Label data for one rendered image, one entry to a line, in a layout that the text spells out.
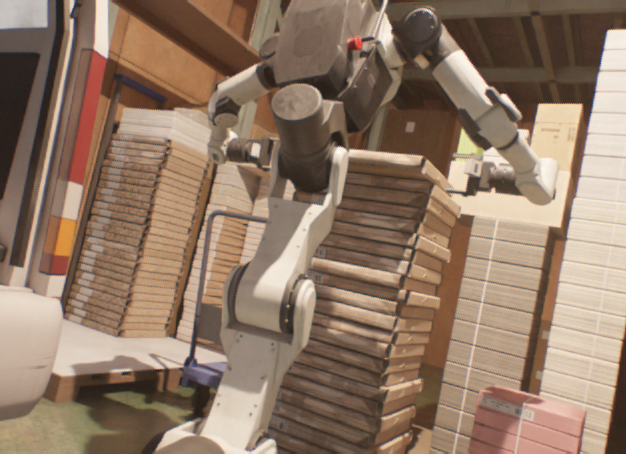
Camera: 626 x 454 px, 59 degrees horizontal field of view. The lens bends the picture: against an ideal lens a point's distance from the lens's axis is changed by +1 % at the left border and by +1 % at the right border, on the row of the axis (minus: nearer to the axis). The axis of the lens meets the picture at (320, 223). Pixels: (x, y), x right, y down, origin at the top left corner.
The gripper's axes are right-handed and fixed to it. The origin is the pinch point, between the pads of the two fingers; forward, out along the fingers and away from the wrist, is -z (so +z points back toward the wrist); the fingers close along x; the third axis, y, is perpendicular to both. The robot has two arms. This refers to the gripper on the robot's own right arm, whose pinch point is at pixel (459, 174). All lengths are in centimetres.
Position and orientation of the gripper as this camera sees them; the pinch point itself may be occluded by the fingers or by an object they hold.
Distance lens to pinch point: 169.2
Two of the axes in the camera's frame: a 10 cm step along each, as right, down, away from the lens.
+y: 4.4, 1.7, 8.8
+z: 8.7, 1.5, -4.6
